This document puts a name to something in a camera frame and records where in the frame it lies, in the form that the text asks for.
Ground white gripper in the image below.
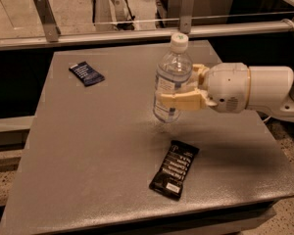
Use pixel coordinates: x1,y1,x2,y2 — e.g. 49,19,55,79
157,63,251,113

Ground clear blue-label plastic bottle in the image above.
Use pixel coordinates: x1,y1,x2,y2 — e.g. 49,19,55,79
153,32,192,123

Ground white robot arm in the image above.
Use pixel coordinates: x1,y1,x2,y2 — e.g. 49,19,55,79
153,30,294,122

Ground black rxbar chocolate wrapper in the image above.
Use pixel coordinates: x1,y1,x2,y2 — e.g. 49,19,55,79
149,140,200,200

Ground blue snack bar wrapper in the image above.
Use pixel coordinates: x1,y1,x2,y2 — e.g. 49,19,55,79
69,62,105,87

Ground right metal rail bracket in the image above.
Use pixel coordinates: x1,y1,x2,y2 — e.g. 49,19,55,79
179,0,195,34

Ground metal rail bracket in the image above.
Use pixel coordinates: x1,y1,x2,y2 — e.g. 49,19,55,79
33,0,61,42
179,0,195,34

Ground horizontal metal rail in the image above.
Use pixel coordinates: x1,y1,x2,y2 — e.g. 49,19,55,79
0,21,293,51

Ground left metal rail bracket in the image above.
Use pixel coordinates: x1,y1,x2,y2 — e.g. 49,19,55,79
33,0,61,42

